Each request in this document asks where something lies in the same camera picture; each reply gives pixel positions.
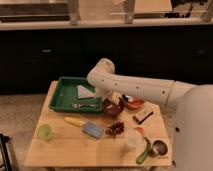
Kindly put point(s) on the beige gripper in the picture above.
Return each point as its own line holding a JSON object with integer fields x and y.
{"x": 115, "y": 98}

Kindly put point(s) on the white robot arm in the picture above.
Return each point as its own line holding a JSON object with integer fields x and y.
{"x": 193, "y": 137}

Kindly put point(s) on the dark red bowl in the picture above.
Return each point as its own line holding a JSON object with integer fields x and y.
{"x": 111, "y": 108}

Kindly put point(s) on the orange bowl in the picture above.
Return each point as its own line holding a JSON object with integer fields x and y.
{"x": 131, "y": 103}

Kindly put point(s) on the dried red chili bunch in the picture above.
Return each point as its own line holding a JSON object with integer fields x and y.
{"x": 115, "y": 129}

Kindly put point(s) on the grey triangular cloth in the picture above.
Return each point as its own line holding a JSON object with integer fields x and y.
{"x": 83, "y": 92}

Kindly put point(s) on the orange carrot piece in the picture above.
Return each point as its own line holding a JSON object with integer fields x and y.
{"x": 140, "y": 130}

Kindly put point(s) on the white mug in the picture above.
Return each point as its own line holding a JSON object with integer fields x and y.
{"x": 133, "y": 139}

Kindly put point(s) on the green plastic tray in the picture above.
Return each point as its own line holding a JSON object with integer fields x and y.
{"x": 66, "y": 93}

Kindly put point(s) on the wooden table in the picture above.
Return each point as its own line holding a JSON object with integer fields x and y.
{"x": 71, "y": 147}

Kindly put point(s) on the small metal cup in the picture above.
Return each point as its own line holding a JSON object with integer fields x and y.
{"x": 159, "y": 148}

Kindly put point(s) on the small green cup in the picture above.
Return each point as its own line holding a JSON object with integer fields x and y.
{"x": 44, "y": 132}

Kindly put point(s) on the dark cabinet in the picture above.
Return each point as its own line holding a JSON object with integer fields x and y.
{"x": 31, "y": 59}

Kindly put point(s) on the black stand on floor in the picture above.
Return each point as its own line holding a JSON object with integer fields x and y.
{"x": 4, "y": 140}

